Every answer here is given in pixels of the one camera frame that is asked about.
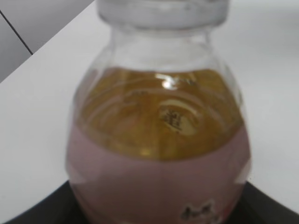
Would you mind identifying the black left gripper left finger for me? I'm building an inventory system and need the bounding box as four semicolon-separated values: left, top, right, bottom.
6;182;88;224

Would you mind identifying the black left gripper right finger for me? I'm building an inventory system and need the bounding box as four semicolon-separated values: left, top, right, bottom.
233;182;299;224

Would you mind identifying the pink label tea bottle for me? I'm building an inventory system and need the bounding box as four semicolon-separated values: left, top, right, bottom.
66;0;251;224

